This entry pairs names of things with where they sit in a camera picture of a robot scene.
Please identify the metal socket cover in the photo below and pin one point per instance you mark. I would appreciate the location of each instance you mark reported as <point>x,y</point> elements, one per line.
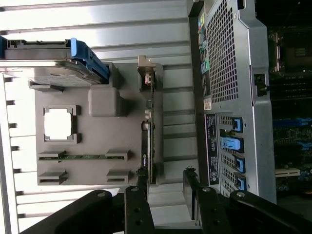
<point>275,53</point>

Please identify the blue expansion slot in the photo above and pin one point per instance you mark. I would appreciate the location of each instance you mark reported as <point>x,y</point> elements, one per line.
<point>292,122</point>

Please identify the green motherboard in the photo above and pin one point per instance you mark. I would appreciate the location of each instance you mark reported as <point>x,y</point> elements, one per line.
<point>292,139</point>

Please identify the CPU socket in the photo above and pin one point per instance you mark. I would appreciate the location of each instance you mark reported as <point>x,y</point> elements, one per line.
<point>297,52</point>

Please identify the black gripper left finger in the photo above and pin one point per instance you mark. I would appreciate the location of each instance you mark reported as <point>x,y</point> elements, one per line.
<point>139,212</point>

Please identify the grey parts rack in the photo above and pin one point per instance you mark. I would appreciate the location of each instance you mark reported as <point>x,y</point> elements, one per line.
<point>97,146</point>

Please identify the silver CPU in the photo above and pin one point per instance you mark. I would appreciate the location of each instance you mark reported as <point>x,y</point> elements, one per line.
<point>58,124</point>

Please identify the hard disk with blue carrier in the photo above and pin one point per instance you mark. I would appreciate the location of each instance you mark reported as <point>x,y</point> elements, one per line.
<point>48,51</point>

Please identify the open PC case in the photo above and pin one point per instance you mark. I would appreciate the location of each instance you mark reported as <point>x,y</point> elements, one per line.
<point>258,122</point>

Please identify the green RAM stick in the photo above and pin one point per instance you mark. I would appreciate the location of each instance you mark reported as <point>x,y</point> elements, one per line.
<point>85,157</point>

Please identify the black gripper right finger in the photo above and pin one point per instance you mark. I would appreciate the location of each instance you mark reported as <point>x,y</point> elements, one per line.
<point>209,212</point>

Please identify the white expansion slot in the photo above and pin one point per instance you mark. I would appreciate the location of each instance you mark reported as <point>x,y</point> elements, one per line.
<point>287,172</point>

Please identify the blue slot clip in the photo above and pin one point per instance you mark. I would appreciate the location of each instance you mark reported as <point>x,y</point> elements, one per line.
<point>241,184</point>
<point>231,144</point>
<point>238,123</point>
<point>240,163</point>

